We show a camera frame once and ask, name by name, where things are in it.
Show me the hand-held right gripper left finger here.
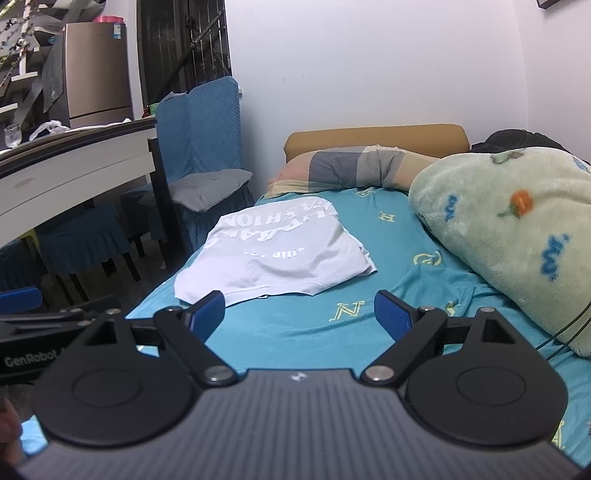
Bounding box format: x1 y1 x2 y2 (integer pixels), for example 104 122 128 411
69 291 239 387

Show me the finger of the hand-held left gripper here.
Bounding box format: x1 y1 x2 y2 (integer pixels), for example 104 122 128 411
0 286 123 334

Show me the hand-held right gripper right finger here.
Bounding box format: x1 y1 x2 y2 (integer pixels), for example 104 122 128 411
360 290 523 387

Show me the white printed t-shirt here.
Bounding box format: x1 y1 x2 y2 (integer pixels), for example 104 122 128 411
174 198 378 306

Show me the teal printed bed sheet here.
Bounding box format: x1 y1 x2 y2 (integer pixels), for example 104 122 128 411
21 185 591 467

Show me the blue covered chair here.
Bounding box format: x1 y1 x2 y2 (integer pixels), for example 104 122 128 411
157 76 256 252
36 203 141 303

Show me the grey seat cushion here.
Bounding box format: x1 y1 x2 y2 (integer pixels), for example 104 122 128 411
139 168 254 213

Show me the green fleece blanket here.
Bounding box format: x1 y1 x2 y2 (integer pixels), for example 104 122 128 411
409 147 591 358

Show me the white table with dark top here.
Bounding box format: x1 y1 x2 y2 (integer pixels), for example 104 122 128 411
0 117 183 273

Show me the plaid pillow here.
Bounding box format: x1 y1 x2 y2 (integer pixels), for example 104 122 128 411
270 144 444 200

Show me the white plastic bag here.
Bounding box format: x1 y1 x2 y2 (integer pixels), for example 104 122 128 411
28 119 64 141

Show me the tan padded headboard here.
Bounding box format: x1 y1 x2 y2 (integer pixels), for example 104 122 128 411
283 123 471 162

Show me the black cloth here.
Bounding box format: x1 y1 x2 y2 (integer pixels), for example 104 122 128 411
470 129 573 153

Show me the white shelf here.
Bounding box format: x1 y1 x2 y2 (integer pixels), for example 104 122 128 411
0 0 65 121

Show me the dark grey hanging cloth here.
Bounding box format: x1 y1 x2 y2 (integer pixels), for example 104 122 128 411
41 39 66 106

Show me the bronze refrigerator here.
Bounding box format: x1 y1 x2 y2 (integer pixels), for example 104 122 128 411
41 22 134 130

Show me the dark window grille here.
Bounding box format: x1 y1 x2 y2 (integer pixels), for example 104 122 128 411
137 0 232 107

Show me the black cable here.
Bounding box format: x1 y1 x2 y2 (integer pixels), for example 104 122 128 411
536 300 591 361

